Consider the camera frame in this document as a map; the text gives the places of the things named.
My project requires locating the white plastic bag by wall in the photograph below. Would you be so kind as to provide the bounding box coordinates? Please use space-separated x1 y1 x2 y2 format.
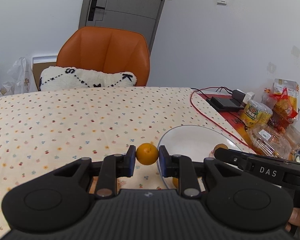
1 57 38 95

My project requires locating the clear plastic container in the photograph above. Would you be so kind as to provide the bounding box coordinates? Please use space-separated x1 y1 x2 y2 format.
247 124 292 159

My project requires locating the mandarin in bowl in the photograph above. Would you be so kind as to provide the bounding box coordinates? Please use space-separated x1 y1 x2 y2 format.
172 177 179 189

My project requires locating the cardboard box by wall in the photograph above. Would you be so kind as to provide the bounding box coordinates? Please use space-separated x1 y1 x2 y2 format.
32 62 56 90

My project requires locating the floral tablecloth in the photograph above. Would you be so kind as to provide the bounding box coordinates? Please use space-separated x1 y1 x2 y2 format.
0 87 249 237

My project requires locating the grey door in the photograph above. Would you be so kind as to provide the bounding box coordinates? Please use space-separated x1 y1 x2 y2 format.
78 0 165 50

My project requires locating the yellow can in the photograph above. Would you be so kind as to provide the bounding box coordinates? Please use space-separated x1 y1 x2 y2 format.
239 100 273 128

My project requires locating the red orange snack bag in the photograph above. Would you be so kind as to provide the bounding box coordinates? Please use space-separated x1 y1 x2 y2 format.
269 79 299 124

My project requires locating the black box device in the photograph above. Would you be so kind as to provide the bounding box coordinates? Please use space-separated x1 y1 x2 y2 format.
206 96 244 112

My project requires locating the brown round fruit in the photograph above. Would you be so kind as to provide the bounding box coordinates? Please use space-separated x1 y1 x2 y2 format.
213 144 229 152

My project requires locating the orange leather chair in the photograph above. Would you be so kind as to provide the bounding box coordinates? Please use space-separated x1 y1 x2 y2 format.
56 27 150 87

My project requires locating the white ceramic bowl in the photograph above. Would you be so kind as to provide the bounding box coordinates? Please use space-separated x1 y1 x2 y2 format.
156 125 243 190

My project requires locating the white fluffy cushion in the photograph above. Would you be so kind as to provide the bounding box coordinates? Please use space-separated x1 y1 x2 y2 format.
39 66 137 91

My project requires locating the small orange mandarin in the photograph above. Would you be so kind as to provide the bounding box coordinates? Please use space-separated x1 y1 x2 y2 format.
136 143 159 165

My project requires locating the right hand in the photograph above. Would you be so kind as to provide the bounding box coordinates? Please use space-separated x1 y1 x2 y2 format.
284 207 300 233

